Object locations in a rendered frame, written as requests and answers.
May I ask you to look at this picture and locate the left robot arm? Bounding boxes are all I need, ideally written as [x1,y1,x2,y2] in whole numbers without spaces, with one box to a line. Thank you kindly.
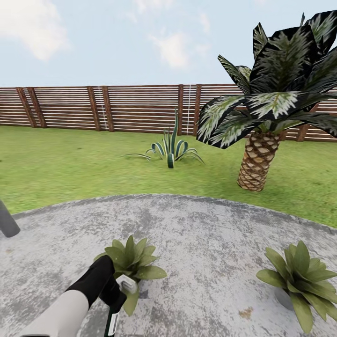
[15,255,137,337]

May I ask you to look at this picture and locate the insectifuge atomizer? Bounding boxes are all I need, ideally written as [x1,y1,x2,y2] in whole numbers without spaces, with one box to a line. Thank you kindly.
[105,308,119,337]

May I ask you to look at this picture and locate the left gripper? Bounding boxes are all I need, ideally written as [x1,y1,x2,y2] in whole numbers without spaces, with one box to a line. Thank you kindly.
[99,282,127,312]

